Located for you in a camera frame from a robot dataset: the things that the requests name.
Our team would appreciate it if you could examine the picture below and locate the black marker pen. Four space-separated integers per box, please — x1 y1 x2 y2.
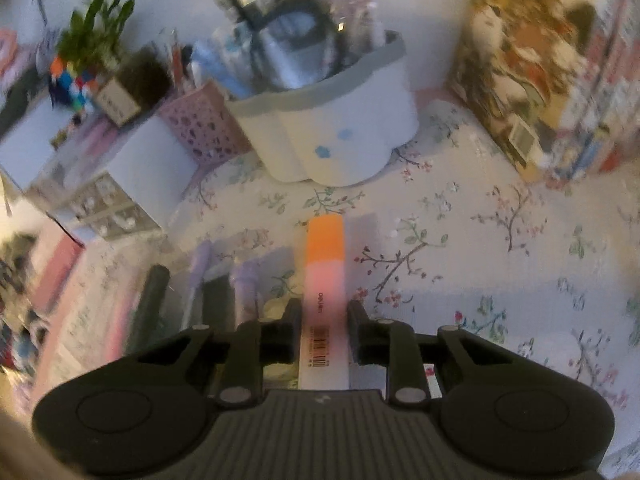
125 264 170 354

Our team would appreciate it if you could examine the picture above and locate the floral table mat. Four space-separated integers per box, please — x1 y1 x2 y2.
32 102 639 479

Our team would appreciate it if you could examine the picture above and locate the pink pointed pen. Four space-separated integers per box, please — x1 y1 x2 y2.
230 260 262 327

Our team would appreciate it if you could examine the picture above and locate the black magnifying glass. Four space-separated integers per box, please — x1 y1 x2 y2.
250 0 343 91

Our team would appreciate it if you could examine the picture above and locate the orange pink wide highlighter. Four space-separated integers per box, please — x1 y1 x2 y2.
298 214 349 390

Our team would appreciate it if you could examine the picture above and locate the potted bamboo plant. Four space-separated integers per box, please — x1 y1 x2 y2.
55 0 171 127

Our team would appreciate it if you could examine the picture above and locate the white desktop drawer organizer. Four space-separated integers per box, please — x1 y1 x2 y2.
26 116 198 244

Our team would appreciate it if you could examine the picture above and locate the white shelf box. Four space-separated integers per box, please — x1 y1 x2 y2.
0 96 74 192

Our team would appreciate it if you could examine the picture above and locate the row of illustrated books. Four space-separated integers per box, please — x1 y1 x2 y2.
449 0 631 186

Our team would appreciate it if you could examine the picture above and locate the colourful magic cube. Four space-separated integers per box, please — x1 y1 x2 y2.
49 56 100 114

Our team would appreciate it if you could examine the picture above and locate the pink perforated pen cup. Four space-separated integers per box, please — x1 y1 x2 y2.
157 81 250 169

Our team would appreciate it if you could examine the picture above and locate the white cloud-shaped pen holder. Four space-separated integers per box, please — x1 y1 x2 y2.
227 30 420 186

